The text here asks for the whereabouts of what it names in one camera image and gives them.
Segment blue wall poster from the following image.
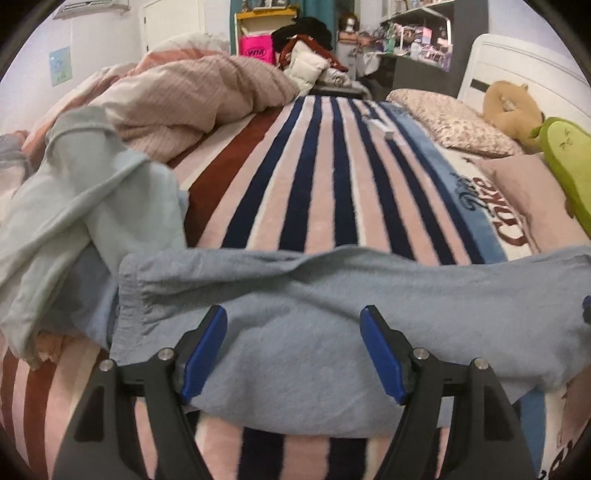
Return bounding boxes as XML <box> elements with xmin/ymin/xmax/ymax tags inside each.
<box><xmin>49</xmin><ymin>46</ymin><xmax>73</xmax><ymax>87</ymax></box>

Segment tan plush toy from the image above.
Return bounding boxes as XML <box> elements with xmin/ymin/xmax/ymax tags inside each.
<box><xmin>483</xmin><ymin>81</ymin><xmax>545</xmax><ymax>153</ymax></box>

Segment light blue garment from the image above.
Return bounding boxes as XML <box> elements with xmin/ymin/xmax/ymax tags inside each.
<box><xmin>40</xmin><ymin>244</ymin><xmax>118</xmax><ymax>350</ymax></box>

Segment white puffy jacket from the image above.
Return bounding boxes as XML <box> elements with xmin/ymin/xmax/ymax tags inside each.
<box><xmin>283</xmin><ymin>40</ymin><xmax>352</xmax><ymax>96</ymax></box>

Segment teal curtain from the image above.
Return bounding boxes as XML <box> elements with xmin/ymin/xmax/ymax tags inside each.
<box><xmin>229</xmin><ymin>0</ymin><xmax>337</xmax><ymax>33</ymax></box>

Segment white bed headboard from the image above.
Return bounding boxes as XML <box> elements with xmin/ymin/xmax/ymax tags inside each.
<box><xmin>458</xmin><ymin>34</ymin><xmax>591</xmax><ymax>131</ymax></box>

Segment pink beige duvet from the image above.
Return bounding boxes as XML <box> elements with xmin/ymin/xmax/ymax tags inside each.
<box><xmin>22</xmin><ymin>33</ymin><xmax>300</xmax><ymax>166</ymax></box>

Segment white air conditioner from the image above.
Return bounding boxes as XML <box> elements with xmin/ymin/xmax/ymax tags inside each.
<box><xmin>53</xmin><ymin>0</ymin><xmax>130</xmax><ymax>20</ymax></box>

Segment green avocado plush toy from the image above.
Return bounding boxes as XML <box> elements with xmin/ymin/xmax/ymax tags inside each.
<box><xmin>530</xmin><ymin>117</ymin><xmax>591</xmax><ymax>236</ymax></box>

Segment grey-blue fleece pants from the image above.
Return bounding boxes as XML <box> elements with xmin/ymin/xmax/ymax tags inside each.
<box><xmin>110</xmin><ymin>246</ymin><xmax>590</xmax><ymax>438</ymax></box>

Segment white door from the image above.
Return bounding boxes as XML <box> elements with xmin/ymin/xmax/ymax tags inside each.
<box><xmin>139</xmin><ymin>0</ymin><xmax>205</xmax><ymax>52</ymax></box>

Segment small white remote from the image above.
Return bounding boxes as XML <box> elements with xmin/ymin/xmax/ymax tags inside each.
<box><xmin>363</xmin><ymin>116</ymin><xmax>396</xmax><ymax>141</ymax></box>

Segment floral pillow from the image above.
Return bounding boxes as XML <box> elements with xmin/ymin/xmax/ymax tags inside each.
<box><xmin>387</xmin><ymin>89</ymin><xmax>524</xmax><ymax>158</ymax></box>

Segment yellow shelf unit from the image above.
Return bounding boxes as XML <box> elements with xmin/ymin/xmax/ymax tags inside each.
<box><xmin>233</xmin><ymin>6</ymin><xmax>298</xmax><ymax>54</ymax></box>

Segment dark grey bookshelf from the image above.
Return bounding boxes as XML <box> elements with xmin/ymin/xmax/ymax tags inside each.
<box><xmin>365</xmin><ymin>0</ymin><xmax>489</xmax><ymax>100</ymax></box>

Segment striped pink navy blanket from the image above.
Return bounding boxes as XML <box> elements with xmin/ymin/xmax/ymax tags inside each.
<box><xmin>1</xmin><ymin>97</ymin><xmax>588</xmax><ymax>479</ymax></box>

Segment pale green garment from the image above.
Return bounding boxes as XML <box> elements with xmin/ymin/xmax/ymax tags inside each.
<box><xmin>1</xmin><ymin>106</ymin><xmax>186</xmax><ymax>368</ymax></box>

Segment pink shopping bag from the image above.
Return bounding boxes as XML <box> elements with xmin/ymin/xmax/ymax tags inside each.
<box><xmin>238</xmin><ymin>35</ymin><xmax>276</xmax><ymax>65</ymax></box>

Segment pink striped pillow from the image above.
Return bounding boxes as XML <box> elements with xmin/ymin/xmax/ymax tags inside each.
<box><xmin>474</xmin><ymin>155</ymin><xmax>590</xmax><ymax>253</ymax></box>

